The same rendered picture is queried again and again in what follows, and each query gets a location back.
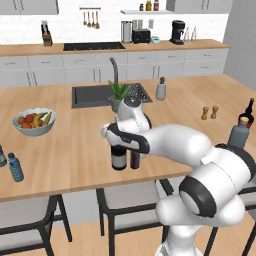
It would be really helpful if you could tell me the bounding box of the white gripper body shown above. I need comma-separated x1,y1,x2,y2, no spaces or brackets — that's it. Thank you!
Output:
100,123,113,142

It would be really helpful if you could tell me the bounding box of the dark glass bottle white label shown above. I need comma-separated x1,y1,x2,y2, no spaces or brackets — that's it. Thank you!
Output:
110,144,128,172

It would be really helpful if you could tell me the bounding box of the dark grey sink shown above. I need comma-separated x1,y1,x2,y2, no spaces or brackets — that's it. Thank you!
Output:
71,82,154,110

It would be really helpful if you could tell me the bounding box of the green plant in grey pot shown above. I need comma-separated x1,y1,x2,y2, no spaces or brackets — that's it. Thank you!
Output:
107,79,133,113

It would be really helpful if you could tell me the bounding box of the grey sink tap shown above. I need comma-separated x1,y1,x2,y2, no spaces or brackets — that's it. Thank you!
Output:
109,56,121,86

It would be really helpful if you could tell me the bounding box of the yellow banana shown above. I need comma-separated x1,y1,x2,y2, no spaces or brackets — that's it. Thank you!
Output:
32,111,53,128

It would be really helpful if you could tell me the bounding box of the grey base cupboards run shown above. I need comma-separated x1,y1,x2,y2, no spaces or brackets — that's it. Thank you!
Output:
0,47,231,89

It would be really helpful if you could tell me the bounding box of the grey soap dispenser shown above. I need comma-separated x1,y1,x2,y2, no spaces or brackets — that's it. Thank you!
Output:
155,76,168,101

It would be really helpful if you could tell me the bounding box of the white fruit bowl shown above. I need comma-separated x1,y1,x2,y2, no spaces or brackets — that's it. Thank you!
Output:
12,107,57,137

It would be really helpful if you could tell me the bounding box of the red apple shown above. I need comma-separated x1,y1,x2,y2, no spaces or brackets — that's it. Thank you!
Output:
24,113,36,124

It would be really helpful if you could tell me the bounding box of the black hob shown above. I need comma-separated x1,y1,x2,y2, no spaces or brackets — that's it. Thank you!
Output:
62,41,127,52

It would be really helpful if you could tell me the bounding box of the blue plastic water bottle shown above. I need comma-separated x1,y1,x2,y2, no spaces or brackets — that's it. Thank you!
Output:
7,152,25,183

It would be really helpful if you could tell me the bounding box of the wooden shaker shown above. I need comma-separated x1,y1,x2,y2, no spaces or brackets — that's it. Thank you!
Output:
200,106,210,121
210,105,220,120

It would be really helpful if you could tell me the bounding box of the black toaster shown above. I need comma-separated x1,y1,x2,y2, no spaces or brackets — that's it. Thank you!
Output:
131,28,152,45

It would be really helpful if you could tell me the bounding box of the steel canister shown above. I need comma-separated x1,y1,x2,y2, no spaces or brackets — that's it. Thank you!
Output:
120,20,134,44

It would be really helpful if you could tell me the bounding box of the wooden knife block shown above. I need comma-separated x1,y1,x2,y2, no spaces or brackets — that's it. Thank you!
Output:
40,20,54,47

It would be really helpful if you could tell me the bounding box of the black coffee machine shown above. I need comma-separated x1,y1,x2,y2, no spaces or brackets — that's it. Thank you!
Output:
169,19,186,46

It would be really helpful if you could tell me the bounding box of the clear glass bottle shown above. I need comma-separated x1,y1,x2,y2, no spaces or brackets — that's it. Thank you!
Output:
183,26,191,43
190,25,198,43

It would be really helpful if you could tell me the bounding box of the grey bottle with cork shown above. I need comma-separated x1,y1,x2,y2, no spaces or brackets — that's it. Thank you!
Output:
227,116,251,150

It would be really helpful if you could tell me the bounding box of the dark wine bottle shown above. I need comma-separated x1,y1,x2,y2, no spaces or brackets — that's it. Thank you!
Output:
237,97,256,130

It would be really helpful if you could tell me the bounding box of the black wire sink rack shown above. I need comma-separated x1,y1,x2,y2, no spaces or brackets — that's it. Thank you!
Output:
127,82,150,102

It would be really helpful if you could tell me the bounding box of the wooden rail with hanging tools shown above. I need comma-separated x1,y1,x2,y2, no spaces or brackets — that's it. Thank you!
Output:
78,6,102,31

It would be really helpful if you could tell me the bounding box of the white wall shelf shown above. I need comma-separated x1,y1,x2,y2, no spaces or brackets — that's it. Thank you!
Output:
120,9,175,15

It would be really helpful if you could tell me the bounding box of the grey wall cupboard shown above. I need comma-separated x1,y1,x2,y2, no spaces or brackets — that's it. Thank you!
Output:
0,0,61,16
165,0,235,15

